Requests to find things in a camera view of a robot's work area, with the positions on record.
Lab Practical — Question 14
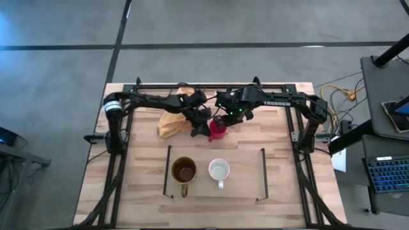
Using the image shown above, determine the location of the dark keyboard desk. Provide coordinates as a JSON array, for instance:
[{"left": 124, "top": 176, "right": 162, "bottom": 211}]
[{"left": 362, "top": 134, "right": 409, "bottom": 217}]

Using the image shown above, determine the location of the orange cloth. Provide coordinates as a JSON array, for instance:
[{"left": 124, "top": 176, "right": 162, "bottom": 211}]
[{"left": 156, "top": 86, "right": 196, "bottom": 139}]

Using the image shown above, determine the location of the black slanted bar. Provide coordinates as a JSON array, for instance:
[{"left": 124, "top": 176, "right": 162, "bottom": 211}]
[{"left": 327, "top": 119, "right": 372, "bottom": 158}]

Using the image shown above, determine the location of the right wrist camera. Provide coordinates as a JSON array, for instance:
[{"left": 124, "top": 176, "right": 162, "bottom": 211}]
[{"left": 215, "top": 90, "right": 236, "bottom": 109}]

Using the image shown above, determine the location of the small red mug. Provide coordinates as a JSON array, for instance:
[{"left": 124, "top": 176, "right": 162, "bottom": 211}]
[{"left": 208, "top": 119, "right": 228, "bottom": 142}]

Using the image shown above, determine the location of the backlit black keyboard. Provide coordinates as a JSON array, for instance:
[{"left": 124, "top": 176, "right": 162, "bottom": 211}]
[{"left": 362, "top": 155, "right": 409, "bottom": 194}]

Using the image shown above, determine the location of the black metal table frame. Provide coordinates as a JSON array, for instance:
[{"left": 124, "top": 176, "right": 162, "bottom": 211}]
[{"left": 73, "top": 76, "right": 348, "bottom": 229}]

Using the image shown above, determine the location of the large green brown mug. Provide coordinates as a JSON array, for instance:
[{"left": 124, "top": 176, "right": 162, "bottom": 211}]
[{"left": 169, "top": 156, "right": 198, "bottom": 199}]

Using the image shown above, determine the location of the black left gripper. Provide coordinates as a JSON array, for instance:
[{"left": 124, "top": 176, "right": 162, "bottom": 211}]
[{"left": 188, "top": 106, "right": 213, "bottom": 139}]

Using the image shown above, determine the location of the grey side table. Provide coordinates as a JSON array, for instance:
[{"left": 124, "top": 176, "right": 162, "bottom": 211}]
[{"left": 360, "top": 55, "right": 409, "bottom": 142}]

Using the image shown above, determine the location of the white paper sheet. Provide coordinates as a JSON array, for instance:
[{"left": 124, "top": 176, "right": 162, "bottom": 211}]
[{"left": 330, "top": 149, "right": 348, "bottom": 173}]

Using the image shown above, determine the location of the black cable bundle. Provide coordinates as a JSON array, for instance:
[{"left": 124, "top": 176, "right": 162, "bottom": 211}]
[{"left": 314, "top": 70, "right": 369, "bottom": 135}]

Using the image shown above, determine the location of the black round pole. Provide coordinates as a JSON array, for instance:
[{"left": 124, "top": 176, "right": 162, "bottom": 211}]
[{"left": 373, "top": 33, "right": 409, "bottom": 69}]

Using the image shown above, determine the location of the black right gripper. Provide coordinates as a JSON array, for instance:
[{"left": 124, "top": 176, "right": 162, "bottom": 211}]
[{"left": 213, "top": 106, "right": 255, "bottom": 129}]

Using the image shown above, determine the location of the white patterned mug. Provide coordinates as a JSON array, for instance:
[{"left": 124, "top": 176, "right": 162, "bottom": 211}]
[{"left": 208, "top": 157, "right": 232, "bottom": 190}]

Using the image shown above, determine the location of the grey metal stand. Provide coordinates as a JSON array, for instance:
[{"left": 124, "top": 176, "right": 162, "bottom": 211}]
[{"left": 0, "top": 142, "right": 52, "bottom": 230}]

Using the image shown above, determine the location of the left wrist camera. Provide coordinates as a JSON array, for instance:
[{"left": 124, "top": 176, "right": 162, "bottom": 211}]
[{"left": 187, "top": 90, "right": 208, "bottom": 108}]

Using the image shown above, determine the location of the dark device with blue light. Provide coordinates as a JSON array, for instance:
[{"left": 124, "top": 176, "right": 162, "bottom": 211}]
[{"left": 0, "top": 126, "right": 29, "bottom": 150}]

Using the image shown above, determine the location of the blue screen tablet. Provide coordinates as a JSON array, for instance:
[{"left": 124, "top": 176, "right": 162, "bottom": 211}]
[{"left": 394, "top": 95, "right": 409, "bottom": 117}]

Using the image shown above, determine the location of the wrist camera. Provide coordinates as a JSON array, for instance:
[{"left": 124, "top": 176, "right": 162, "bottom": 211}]
[
  {"left": 215, "top": 90, "right": 236, "bottom": 109},
  {"left": 187, "top": 90, "right": 208, "bottom": 108}
]

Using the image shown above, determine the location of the yellow cable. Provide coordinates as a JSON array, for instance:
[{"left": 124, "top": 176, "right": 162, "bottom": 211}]
[{"left": 320, "top": 83, "right": 366, "bottom": 128}]

